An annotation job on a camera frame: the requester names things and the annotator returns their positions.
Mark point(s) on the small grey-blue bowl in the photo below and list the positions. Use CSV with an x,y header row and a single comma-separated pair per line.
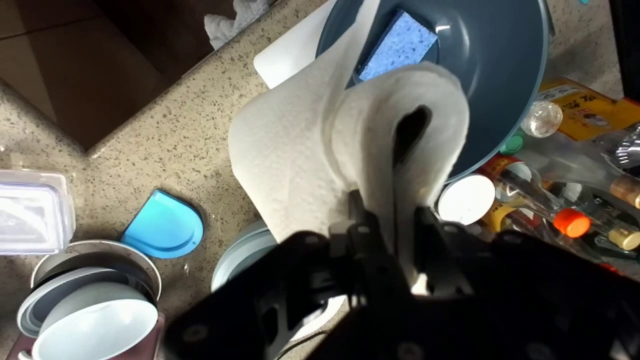
x,y
46,307

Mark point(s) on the red cap bottle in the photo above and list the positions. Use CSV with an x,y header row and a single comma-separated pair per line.
x,y
573,222

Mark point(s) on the small spice jar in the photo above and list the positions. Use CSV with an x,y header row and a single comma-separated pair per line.
x,y
541,118

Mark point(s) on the dark blue bowl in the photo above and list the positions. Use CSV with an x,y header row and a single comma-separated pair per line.
x,y
493,67

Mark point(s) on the tall bottle gold cap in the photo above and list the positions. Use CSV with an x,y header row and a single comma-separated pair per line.
x,y
622,239

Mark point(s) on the light blue bowl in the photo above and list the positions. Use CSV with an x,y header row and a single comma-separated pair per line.
x,y
243,257

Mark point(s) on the white lid jar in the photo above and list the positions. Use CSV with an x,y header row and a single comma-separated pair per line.
x,y
467,199

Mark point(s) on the blue sponge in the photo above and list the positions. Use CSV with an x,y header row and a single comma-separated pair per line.
x,y
396,46

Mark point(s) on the green cap bottle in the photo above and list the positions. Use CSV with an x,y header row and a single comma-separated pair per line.
x,y
513,143

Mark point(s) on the clear lidded plastic container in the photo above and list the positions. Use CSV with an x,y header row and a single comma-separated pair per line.
x,y
32,213

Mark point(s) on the black stove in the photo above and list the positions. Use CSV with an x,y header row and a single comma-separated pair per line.
x,y
627,41

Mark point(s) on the white kitchen paper roll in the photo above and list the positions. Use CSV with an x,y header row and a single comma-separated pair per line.
x,y
293,146

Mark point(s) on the white cutting board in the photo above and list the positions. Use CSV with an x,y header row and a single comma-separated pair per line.
x,y
291,57

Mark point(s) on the grey dish towel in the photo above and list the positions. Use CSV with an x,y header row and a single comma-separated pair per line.
x,y
231,22

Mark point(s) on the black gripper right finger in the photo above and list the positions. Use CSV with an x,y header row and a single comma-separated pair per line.
x,y
440,261

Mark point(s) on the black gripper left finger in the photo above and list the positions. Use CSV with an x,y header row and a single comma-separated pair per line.
x,y
370,252

